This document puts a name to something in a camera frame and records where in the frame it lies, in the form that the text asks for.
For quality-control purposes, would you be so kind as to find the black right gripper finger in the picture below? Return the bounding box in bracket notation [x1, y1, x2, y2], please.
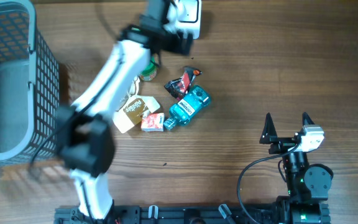
[259, 113, 278, 144]
[302, 112, 314, 126]

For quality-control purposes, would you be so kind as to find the green lid jar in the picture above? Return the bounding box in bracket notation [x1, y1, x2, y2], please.
[139, 57, 158, 82]

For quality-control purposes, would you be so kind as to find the black red snack pouch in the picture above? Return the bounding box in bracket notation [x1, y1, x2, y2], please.
[164, 66, 203, 101]

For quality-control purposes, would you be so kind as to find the blue mouthwash bottle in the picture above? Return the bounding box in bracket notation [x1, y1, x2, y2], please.
[163, 85, 211, 130]

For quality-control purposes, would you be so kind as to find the snack packet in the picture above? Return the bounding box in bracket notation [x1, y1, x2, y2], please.
[112, 77, 160, 133]

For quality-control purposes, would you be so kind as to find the red white small box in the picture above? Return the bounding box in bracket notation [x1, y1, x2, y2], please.
[141, 113, 165, 132]

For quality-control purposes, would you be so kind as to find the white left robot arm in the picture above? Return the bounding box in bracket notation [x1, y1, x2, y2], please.
[54, 0, 202, 223]

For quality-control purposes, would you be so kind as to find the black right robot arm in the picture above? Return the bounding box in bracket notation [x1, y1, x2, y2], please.
[259, 113, 334, 224]

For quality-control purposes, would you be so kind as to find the white barcode scanner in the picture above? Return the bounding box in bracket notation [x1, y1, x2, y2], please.
[176, 0, 202, 39]

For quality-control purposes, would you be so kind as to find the grey plastic mesh basket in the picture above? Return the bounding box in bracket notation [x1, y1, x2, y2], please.
[0, 0, 60, 166]

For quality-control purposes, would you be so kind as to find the black camera cable right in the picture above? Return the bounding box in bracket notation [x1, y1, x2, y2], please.
[236, 143, 301, 224]

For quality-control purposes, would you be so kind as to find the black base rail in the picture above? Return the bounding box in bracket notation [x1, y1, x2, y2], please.
[53, 203, 331, 224]

